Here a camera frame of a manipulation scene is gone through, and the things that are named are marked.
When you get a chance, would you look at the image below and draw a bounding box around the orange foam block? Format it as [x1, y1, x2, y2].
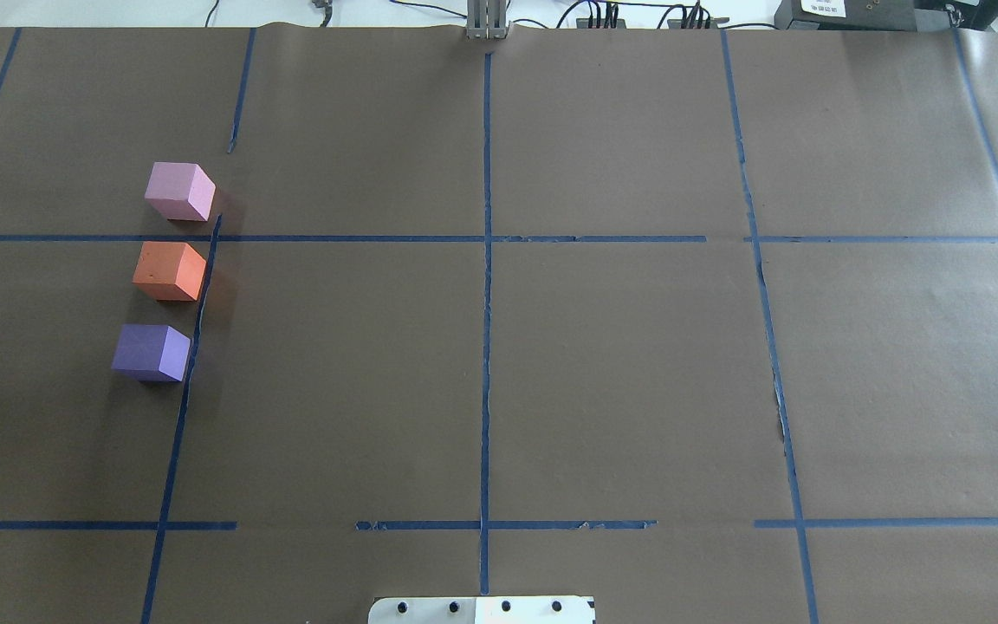
[132, 241, 206, 302]

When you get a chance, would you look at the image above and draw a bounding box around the brown paper table cover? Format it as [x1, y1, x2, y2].
[0, 24, 998, 623]

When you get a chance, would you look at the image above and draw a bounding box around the pink foam block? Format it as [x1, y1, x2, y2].
[144, 161, 217, 222]

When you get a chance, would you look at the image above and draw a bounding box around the purple foam block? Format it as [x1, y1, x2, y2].
[111, 324, 191, 383]

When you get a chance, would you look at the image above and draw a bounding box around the black computer box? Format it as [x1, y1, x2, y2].
[773, 1, 998, 32]

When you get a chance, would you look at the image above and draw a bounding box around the aluminium frame post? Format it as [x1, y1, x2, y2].
[466, 0, 509, 41]

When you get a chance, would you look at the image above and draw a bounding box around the white pole base plate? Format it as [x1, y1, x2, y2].
[367, 595, 597, 623]

